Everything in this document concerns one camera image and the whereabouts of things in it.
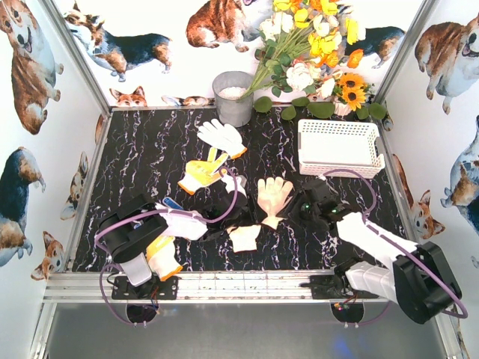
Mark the cream glove red cuff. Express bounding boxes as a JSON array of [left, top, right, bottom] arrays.
[[227, 224, 261, 253]]

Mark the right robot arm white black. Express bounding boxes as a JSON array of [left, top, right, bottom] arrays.
[[284, 179, 468, 324]]

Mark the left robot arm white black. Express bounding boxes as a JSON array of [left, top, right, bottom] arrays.
[[95, 190, 261, 286]]

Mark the white perforated storage basket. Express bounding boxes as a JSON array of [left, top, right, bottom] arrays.
[[298, 119, 385, 179]]

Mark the yellow coated glove upper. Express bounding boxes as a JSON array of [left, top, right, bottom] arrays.
[[177, 147, 228, 195]]

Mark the yellow coated glove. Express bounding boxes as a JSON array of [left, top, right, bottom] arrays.
[[146, 236, 183, 282], [177, 147, 228, 195]]

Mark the blue dotted glove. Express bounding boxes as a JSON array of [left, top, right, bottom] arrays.
[[162, 197, 183, 211]]

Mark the white glove orange cuff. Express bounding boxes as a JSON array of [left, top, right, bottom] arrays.
[[197, 118, 247, 159]]

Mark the yellow coated glove lower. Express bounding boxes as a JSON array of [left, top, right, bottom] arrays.
[[146, 236, 183, 282]]

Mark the grey metal bucket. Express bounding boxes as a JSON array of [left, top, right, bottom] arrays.
[[212, 71, 254, 128]]

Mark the artificial flower bouquet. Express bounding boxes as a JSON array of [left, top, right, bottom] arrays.
[[241, 1, 403, 120]]

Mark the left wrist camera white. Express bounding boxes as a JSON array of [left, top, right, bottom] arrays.
[[221, 174, 246, 196]]

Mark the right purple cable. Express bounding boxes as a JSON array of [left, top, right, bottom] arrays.
[[321, 168, 469, 325]]

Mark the purple cable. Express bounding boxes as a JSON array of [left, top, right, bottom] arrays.
[[93, 166, 240, 329], [321, 168, 469, 325]]

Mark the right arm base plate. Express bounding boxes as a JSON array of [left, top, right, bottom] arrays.
[[304, 276, 379, 299]]

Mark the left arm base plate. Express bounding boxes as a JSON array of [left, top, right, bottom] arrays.
[[112, 276, 179, 300]]

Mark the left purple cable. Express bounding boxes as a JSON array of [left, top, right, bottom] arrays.
[[93, 166, 240, 329]]

